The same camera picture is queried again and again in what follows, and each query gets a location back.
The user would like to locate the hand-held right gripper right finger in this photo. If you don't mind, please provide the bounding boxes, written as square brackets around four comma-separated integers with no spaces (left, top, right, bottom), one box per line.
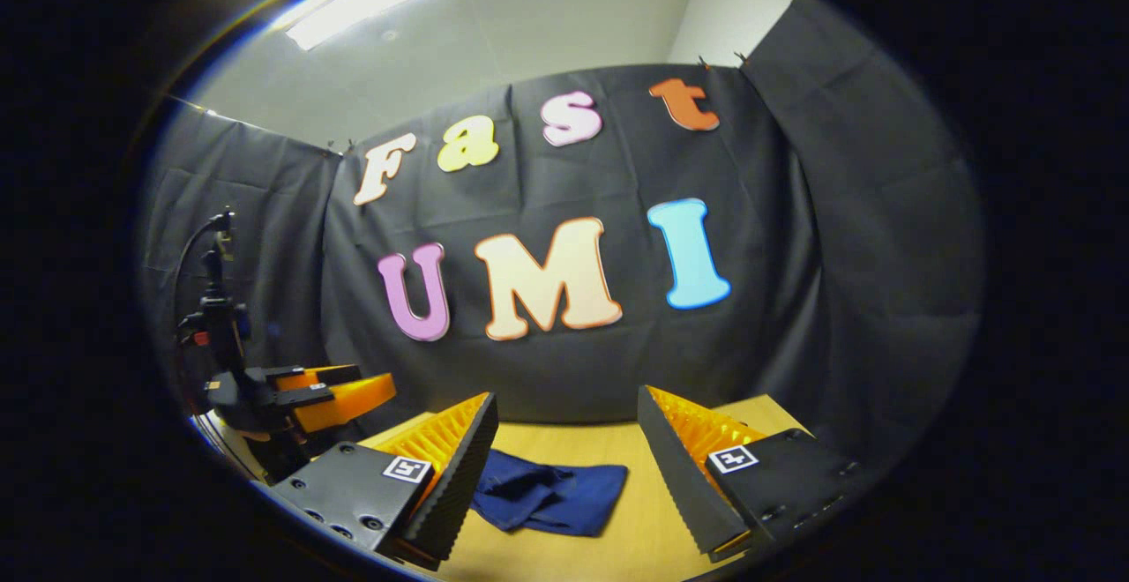
[637,385,870,563]

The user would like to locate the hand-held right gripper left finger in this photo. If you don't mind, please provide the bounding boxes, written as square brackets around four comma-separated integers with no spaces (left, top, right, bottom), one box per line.
[265,392,499,563]

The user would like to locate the blue jeans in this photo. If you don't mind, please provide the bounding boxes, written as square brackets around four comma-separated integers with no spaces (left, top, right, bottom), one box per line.
[470,448,629,537]

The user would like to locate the black backdrop cloth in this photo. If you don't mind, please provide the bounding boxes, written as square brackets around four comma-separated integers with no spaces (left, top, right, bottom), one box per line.
[141,0,984,477]

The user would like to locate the ceiling light panel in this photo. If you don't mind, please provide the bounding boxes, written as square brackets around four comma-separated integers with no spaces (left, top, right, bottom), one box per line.
[284,0,461,52]

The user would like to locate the thin black cable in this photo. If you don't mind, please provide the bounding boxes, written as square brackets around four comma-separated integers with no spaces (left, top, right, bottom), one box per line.
[174,214,232,327]

